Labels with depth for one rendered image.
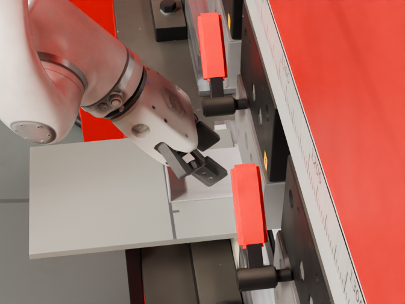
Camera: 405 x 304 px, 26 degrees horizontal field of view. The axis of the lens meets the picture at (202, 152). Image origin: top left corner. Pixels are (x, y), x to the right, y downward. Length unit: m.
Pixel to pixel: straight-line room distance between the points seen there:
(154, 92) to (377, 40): 0.59
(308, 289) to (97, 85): 0.40
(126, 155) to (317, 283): 0.58
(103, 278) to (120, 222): 1.21
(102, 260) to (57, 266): 0.11
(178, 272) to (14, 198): 1.36
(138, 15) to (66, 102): 0.72
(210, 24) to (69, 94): 0.16
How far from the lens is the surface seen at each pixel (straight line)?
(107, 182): 1.10
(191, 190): 1.09
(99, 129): 2.18
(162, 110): 0.98
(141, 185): 1.10
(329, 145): 0.53
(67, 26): 0.91
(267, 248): 1.04
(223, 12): 0.94
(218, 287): 1.11
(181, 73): 1.45
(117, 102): 0.95
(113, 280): 2.26
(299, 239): 0.64
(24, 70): 0.83
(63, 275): 2.29
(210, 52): 0.82
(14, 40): 0.82
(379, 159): 0.44
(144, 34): 1.54
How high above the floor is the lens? 1.80
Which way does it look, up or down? 45 degrees down
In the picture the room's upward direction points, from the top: straight up
